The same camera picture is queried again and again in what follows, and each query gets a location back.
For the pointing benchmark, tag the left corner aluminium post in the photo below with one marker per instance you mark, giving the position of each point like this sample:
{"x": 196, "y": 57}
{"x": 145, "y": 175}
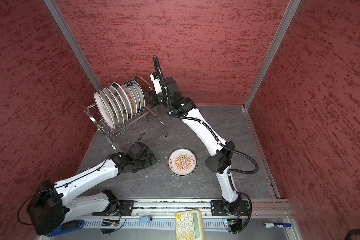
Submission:
{"x": 70, "y": 38}

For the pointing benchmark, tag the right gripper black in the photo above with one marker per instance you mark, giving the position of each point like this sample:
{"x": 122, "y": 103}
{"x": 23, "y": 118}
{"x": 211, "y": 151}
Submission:
{"x": 155, "y": 100}

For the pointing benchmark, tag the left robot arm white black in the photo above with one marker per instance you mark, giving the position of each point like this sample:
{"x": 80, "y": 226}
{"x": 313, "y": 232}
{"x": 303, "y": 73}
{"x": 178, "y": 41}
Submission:
{"x": 53, "y": 204}

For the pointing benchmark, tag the light blue eraser block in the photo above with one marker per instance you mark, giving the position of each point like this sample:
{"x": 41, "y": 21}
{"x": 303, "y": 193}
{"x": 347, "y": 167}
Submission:
{"x": 145, "y": 219}

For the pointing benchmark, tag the right corner aluminium post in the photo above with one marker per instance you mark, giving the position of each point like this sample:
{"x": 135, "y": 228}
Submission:
{"x": 278, "y": 37}

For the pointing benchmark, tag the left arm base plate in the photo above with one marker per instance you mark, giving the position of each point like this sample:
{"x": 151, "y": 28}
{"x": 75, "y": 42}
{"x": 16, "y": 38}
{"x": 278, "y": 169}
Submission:
{"x": 117, "y": 208}

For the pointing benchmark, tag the stainless steel dish rack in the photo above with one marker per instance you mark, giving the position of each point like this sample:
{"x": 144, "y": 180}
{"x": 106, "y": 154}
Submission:
{"x": 145, "y": 127}

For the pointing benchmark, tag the white plate in rack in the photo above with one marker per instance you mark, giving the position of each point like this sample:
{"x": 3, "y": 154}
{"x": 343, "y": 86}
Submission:
{"x": 127, "y": 98}

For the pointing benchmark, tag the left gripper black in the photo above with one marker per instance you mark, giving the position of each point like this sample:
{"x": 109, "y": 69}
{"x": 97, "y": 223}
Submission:
{"x": 148, "y": 163}

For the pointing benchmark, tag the front white plate red pattern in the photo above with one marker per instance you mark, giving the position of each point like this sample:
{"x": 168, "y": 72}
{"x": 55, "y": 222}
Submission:
{"x": 105, "y": 110}

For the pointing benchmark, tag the small circuit board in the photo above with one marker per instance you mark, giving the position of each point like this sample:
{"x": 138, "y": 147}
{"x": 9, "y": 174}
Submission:
{"x": 109, "y": 223}
{"x": 234, "y": 226}

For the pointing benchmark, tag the corner aluminium post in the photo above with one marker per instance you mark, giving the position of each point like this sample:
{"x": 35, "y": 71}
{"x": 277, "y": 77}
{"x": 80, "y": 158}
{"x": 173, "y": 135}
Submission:
{"x": 70, "y": 38}
{"x": 278, "y": 37}

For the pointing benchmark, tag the yellow calculator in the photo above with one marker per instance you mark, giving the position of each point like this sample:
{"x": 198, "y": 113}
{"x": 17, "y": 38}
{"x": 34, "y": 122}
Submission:
{"x": 189, "y": 225}

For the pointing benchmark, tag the right small circuit board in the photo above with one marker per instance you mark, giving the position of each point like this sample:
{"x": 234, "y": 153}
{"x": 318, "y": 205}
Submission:
{"x": 234, "y": 226}

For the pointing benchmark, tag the aluminium rail frame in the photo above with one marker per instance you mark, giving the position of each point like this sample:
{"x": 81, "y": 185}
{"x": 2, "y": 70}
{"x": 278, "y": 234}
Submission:
{"x": 162, "y": 226}

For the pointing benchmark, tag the blue white marker pen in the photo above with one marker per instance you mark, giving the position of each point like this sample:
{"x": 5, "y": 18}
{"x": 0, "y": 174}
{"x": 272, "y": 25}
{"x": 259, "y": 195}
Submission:
{"x": 277, "y": 225}

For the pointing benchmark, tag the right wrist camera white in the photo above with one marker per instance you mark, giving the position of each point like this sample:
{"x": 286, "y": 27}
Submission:
{"x": 156, "y": 82}

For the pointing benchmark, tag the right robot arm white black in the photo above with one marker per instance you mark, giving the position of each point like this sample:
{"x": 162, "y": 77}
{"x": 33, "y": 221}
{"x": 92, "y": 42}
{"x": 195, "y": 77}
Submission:
{"x": 166, "y": 93}

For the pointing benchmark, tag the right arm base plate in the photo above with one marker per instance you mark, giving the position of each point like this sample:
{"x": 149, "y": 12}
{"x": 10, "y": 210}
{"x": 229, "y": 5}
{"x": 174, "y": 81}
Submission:
{"x": 223, "y": 208}

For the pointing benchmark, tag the blue black tool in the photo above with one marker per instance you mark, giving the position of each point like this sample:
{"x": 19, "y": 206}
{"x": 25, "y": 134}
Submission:
{"x": 67, "y": 228}

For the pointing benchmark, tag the left small circuit board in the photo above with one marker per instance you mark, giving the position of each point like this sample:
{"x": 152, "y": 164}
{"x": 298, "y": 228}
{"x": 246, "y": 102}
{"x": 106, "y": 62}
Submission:
{"x": 109, "y": 223}

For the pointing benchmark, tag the orange patterned white plate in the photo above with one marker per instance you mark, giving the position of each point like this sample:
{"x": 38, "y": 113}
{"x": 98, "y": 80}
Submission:
{"x": 182, "y": 162}

